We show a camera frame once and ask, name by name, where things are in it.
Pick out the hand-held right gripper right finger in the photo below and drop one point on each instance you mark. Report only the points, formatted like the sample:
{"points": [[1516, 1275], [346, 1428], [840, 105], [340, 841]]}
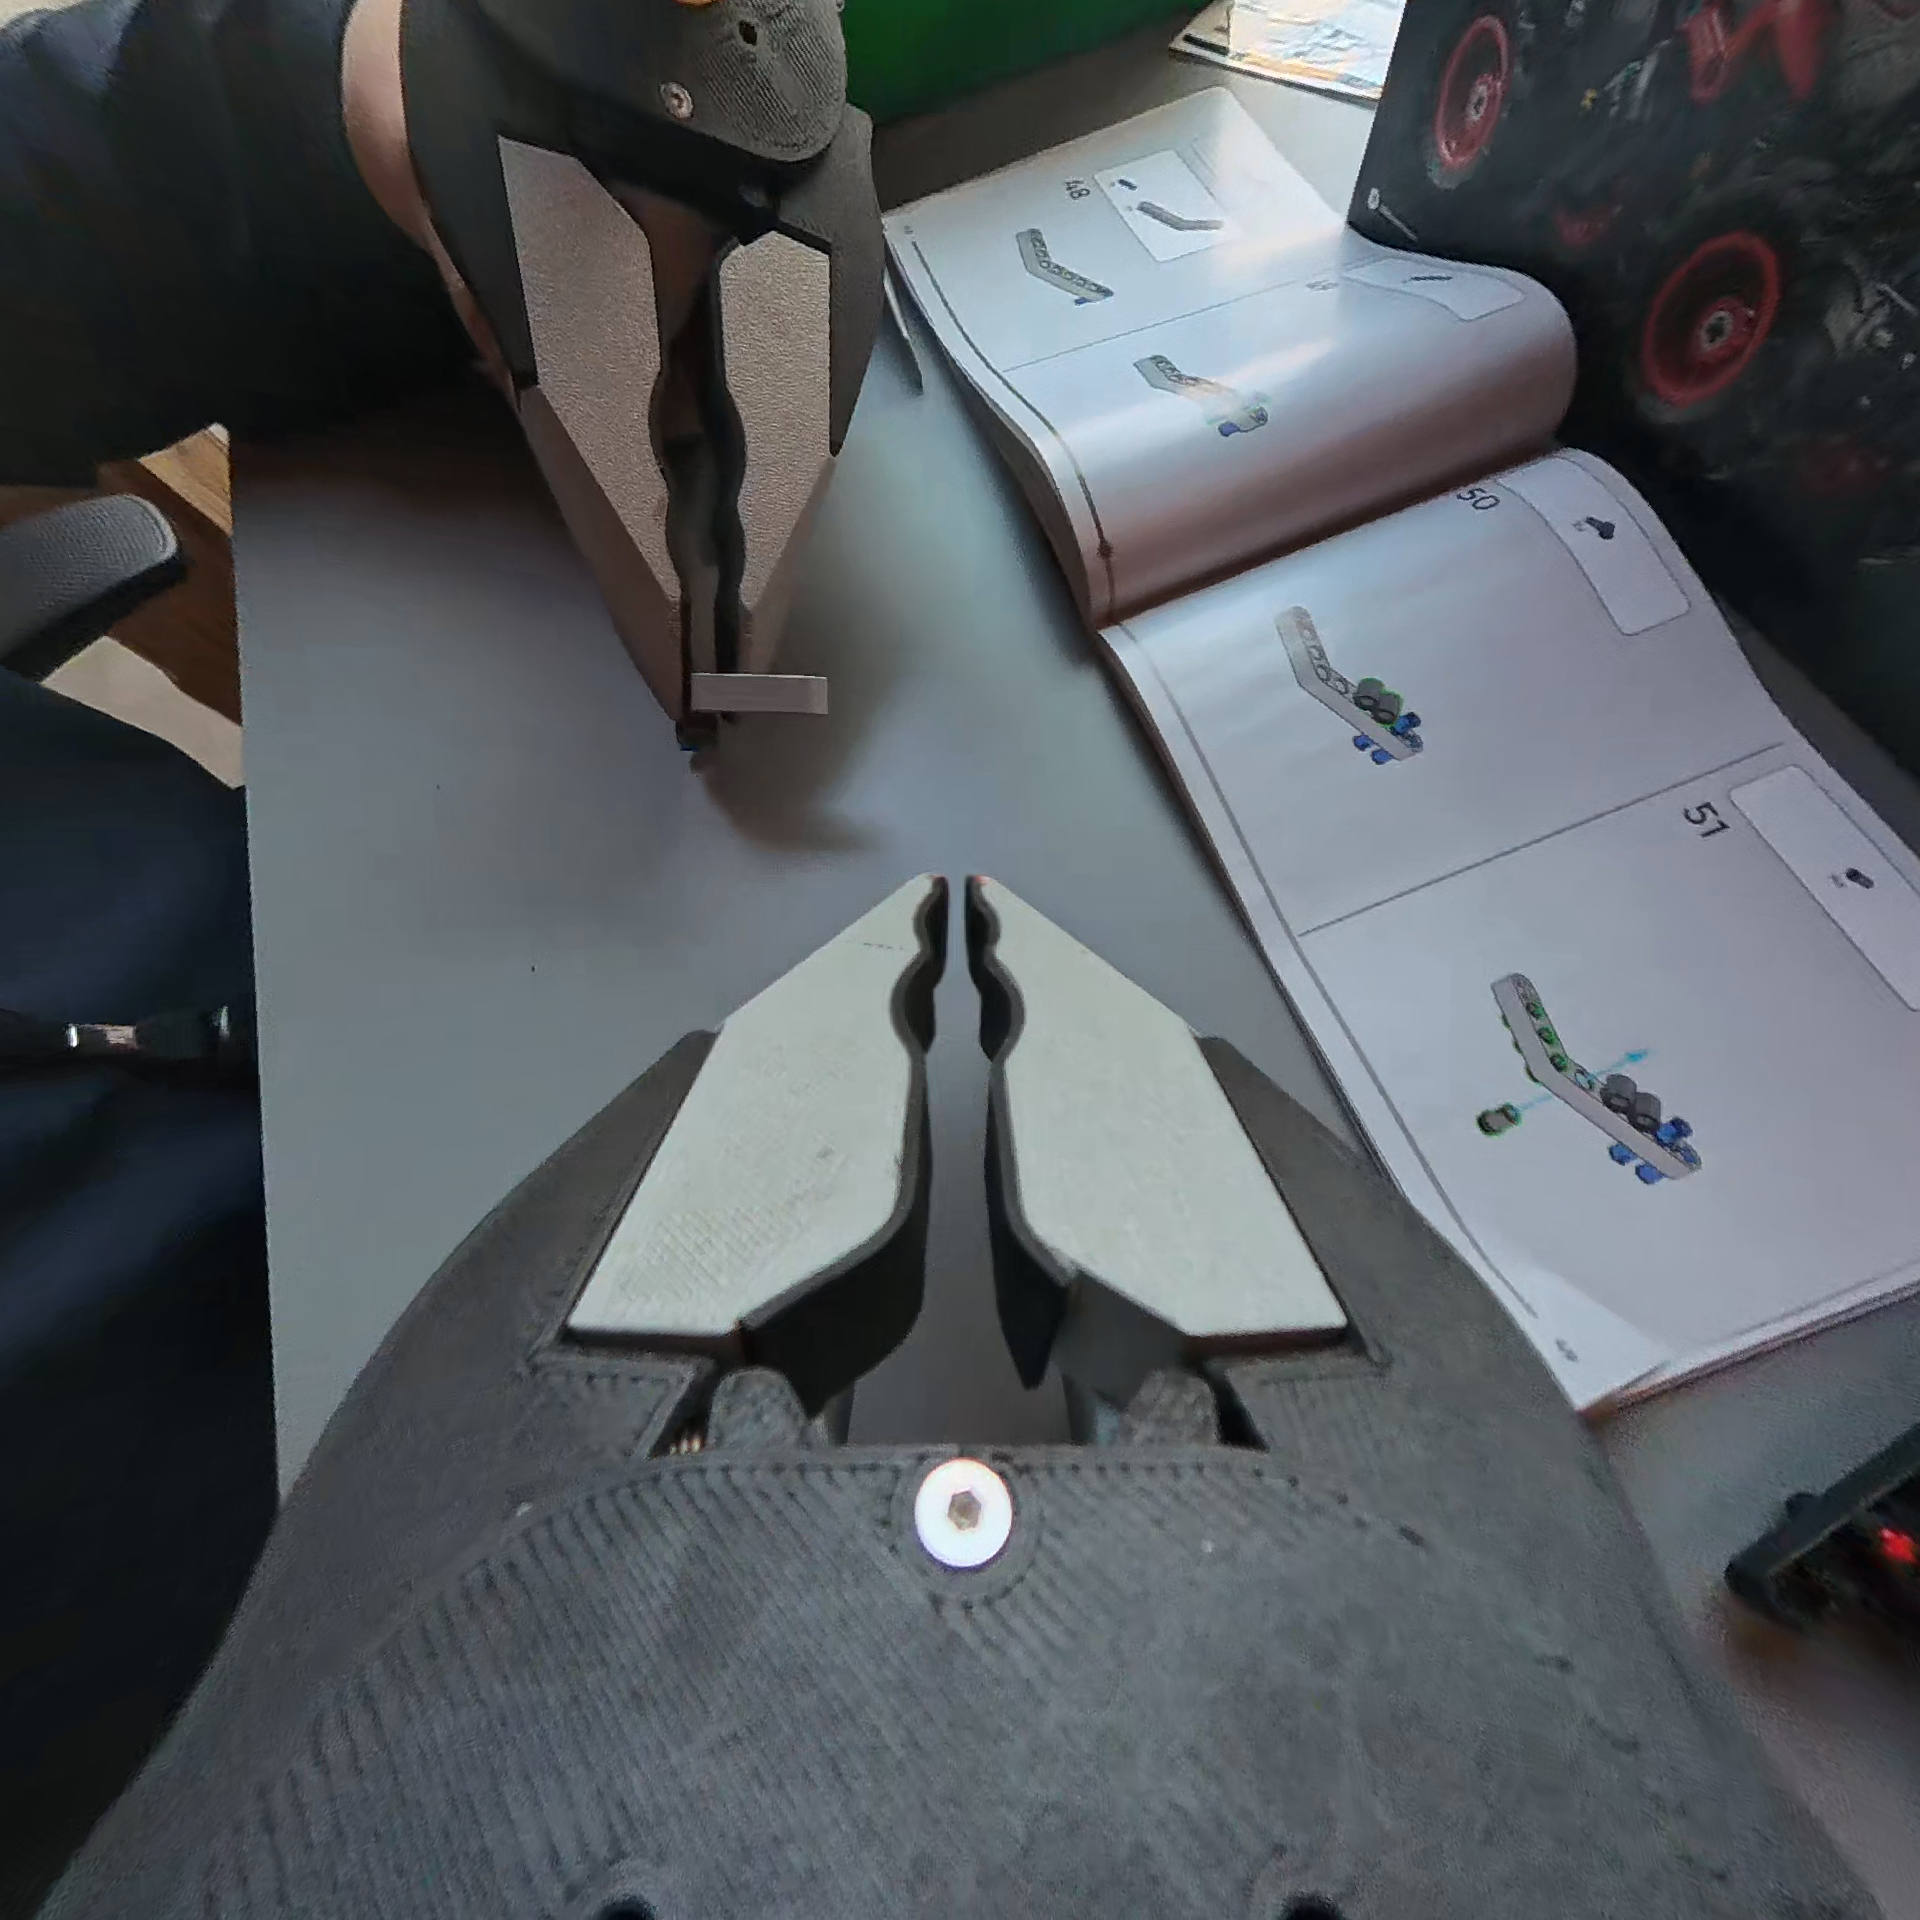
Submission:
{"points": [[1155, 1185]]}

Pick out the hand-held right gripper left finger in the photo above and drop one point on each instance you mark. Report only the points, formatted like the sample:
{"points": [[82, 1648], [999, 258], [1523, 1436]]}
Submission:
{"points": [[750, 1171]]}

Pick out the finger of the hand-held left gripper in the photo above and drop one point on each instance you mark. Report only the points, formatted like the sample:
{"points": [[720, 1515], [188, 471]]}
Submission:
{"points": [[592, 329], [787, 375]]}

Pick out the grey lego beam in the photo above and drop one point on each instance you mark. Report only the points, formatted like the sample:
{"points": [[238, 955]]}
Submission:
{"points": [[756, 690]]}

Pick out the person's left forearm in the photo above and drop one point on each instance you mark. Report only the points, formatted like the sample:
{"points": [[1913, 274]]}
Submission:
{"points": [[182, 224]]}

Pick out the lego instruction booklet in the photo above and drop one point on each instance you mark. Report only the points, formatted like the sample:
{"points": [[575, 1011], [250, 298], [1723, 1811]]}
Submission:
{"points": [[1425, 826]]}

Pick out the black lego set box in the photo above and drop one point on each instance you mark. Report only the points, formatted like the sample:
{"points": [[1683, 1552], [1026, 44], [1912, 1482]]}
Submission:
{"points": [[1723, 300]]}

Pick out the person's left hand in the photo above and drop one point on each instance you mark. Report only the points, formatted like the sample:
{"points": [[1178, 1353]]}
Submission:
{"points": [[386, 135]]}

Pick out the green container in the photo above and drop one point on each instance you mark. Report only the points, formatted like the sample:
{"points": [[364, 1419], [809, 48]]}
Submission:
{"points": [[1020, 52]]}

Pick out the printed paper leaflet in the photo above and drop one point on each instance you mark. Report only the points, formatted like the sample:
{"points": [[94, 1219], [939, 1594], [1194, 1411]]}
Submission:
{"points": [[1289, 36]]}

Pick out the black office chair armrest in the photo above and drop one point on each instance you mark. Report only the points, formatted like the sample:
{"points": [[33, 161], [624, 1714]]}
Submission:
{"points": [[90, 570]]}

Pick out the black office chair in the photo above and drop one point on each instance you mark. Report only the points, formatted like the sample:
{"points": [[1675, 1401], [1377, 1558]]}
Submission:
{"points": [[120, 1275]]}

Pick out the black device with red light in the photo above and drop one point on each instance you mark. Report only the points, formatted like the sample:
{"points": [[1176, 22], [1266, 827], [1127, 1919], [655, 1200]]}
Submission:
{"points": [[1838, 1546]]}

